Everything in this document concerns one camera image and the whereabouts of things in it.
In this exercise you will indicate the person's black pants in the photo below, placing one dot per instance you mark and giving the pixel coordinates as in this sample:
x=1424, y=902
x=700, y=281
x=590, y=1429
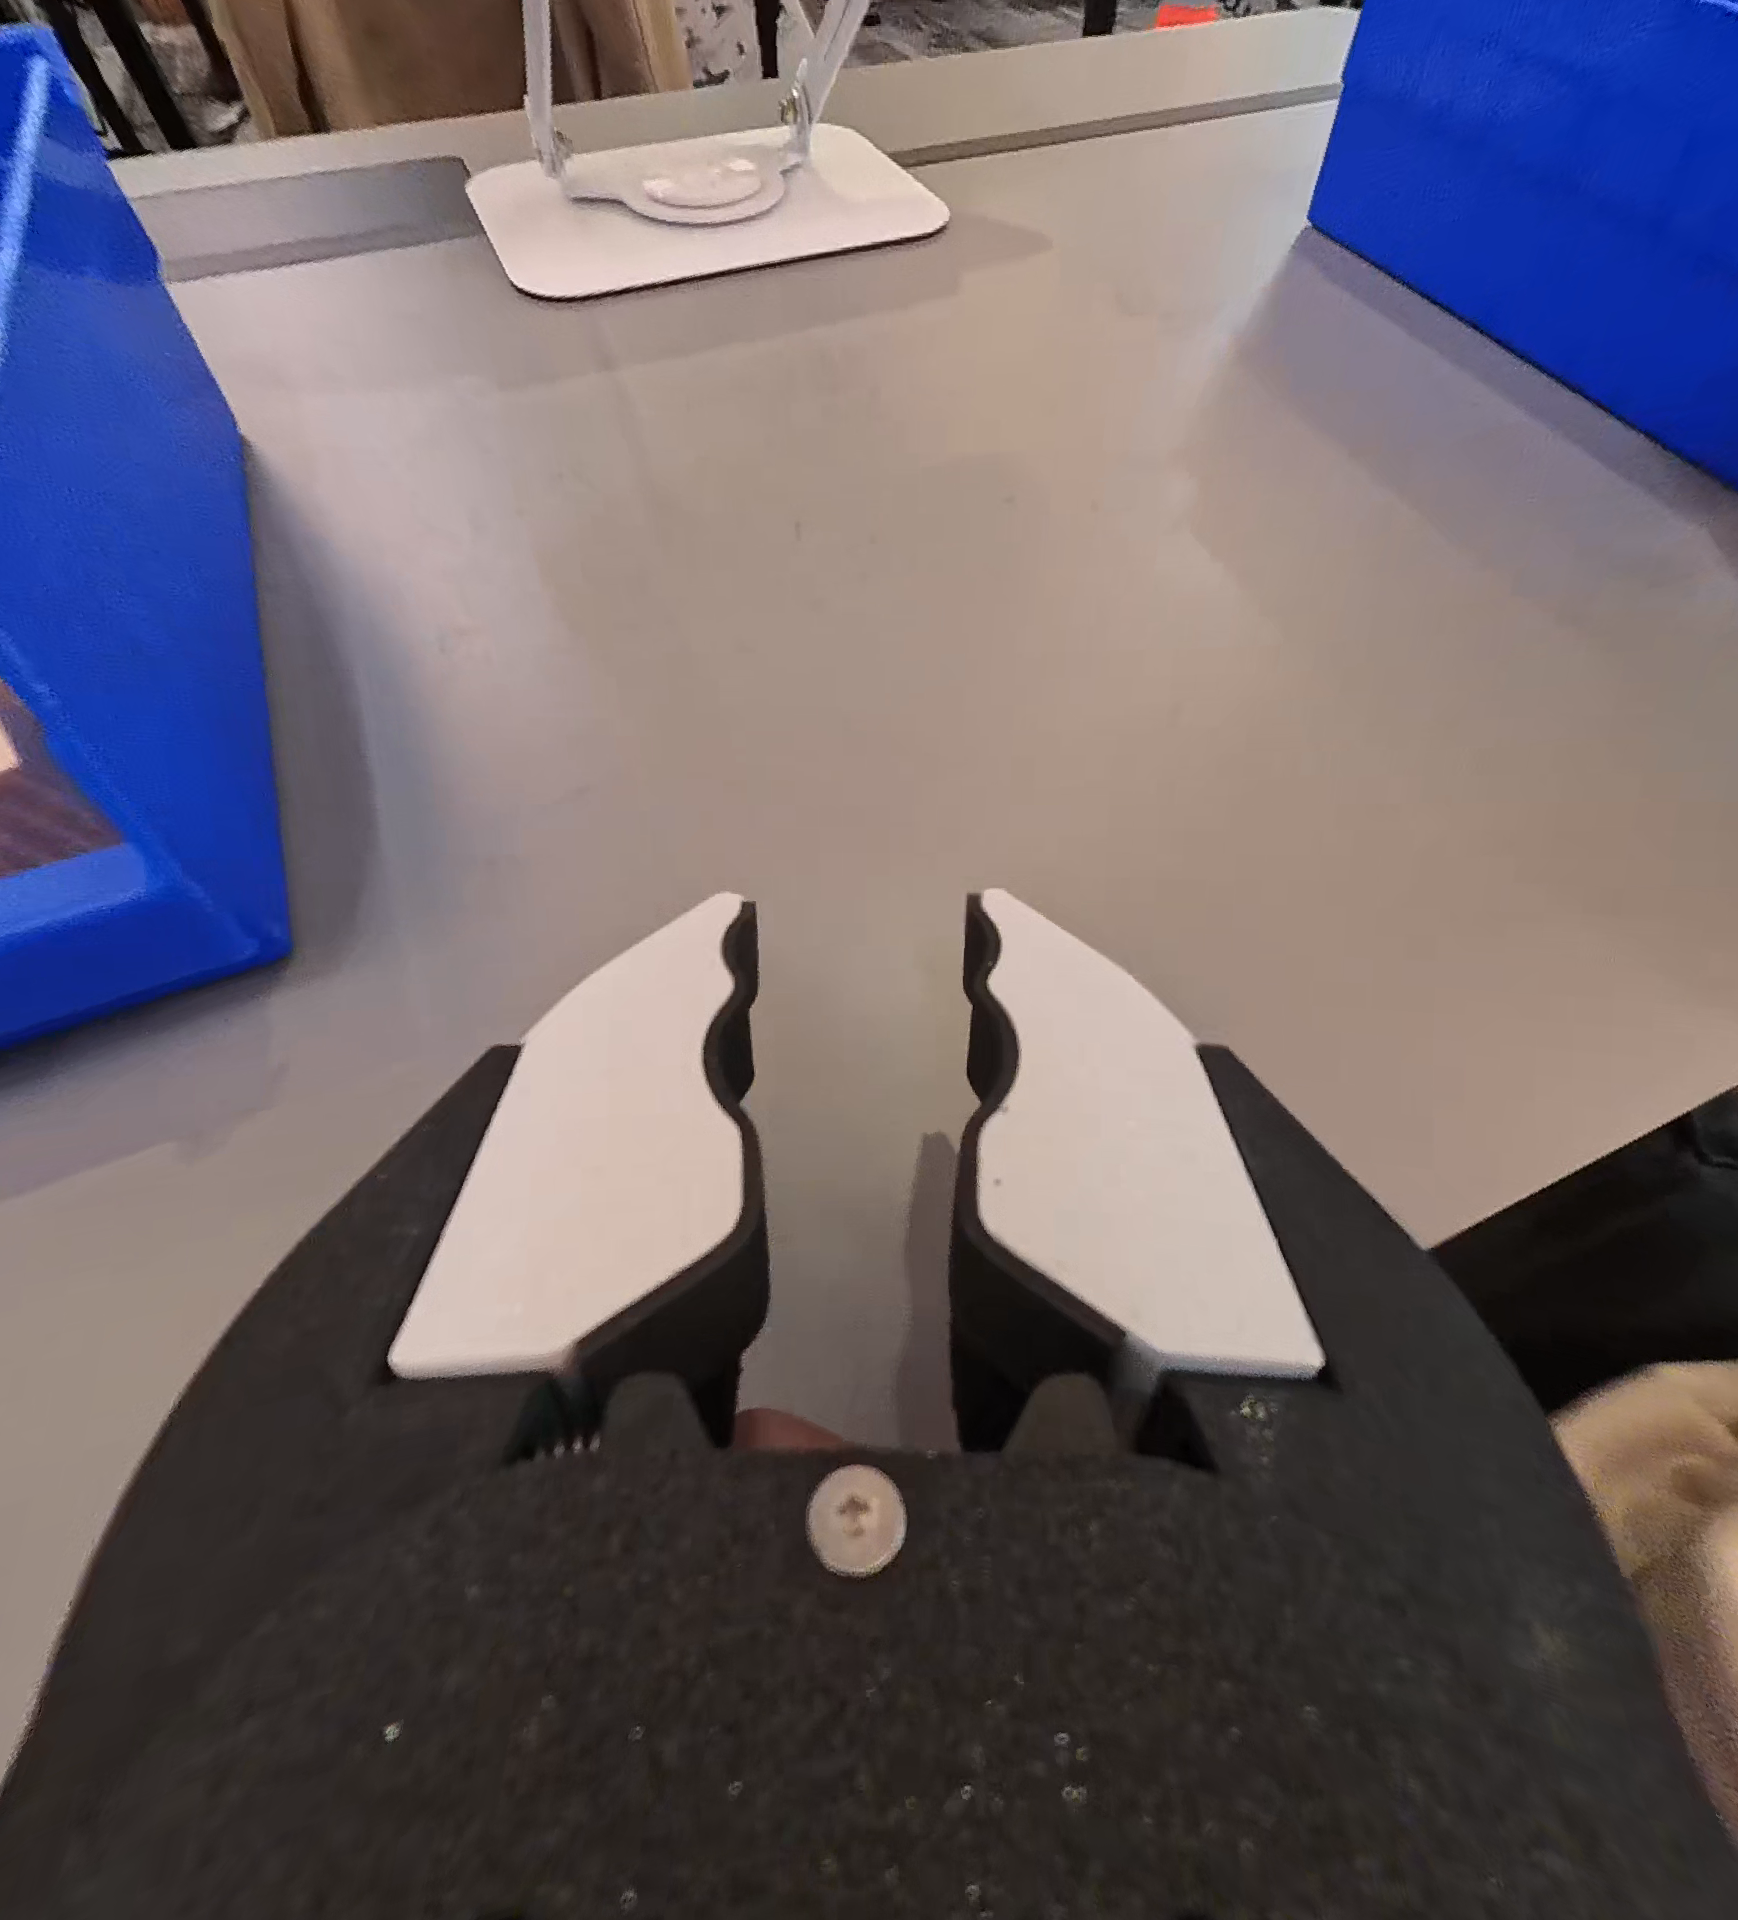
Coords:
x=1634, y=1260

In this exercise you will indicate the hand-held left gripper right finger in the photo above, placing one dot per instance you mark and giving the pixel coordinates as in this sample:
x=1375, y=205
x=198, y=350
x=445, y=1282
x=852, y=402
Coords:
x=1139, y=1186

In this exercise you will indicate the tan cloth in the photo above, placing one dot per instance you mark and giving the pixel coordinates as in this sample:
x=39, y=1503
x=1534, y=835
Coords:
x=406, y=60

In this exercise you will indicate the blue plastic bin with cubes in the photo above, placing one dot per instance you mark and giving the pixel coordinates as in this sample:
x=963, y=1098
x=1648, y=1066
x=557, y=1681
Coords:
x=104, y=601

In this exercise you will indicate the person's cream sweater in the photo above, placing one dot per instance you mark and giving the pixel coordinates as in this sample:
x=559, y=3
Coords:
x=1709, y=1499

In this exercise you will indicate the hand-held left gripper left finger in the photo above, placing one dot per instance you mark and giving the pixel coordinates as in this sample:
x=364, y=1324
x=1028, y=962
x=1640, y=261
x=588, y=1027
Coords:
x=586, y=1186

